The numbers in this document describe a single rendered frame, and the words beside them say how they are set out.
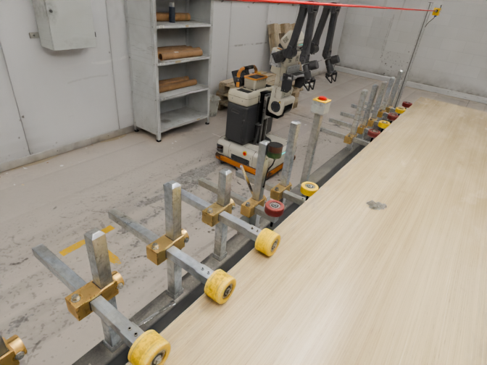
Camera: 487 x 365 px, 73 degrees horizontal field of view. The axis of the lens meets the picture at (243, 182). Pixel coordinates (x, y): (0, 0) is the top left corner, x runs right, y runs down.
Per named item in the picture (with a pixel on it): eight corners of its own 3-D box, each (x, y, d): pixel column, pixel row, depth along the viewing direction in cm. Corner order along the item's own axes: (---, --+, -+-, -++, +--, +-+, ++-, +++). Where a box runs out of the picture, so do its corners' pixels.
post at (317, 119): (297, 187, 190) (313, 112, 167) (301, 184, 194) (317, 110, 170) (304, 190, 188) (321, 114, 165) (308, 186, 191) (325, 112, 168)
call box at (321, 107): (309, 113, 167) (312, 98, 163) (315, 111, 172) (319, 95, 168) (322, 117, 164) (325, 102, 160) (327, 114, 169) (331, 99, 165)
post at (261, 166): (247, 233, 155) (259, 140, 131) (251, 229, 158) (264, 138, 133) (253, 237, 153) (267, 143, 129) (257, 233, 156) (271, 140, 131)
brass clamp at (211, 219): (200, 221, 120) (201, 209, 117) (223, 205, 129) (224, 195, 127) (213, 228, 117) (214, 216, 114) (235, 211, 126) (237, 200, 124)
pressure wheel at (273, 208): (258, 226, 140) (261, 204, 134) (268, 217, 146) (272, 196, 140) (274, 234, 136) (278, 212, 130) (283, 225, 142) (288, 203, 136)
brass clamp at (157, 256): (145, 257, 101) (144, 245, 99) (177, 236, 111) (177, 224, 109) (159, 266, 99) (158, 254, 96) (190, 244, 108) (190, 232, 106)
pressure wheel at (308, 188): (300, 210, 153) (305, 190, 147) (294, 200, 160) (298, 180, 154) (316, 209, 155) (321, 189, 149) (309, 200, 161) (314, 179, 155)
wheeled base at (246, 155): (213, 159, 355) (214, 137, 342) (247, 143, 400) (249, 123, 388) (265, 182, 323) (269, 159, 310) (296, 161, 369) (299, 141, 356)
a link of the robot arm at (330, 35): (335, 3, 280) (330, 3, 272) (342, 3, 277) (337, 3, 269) (325, 56, 301) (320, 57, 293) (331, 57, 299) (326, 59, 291)
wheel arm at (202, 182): (197, 186, 158) (197, 178, 156) (202, 183, 160) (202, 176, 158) (274, 224, 137) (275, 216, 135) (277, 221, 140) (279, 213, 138)
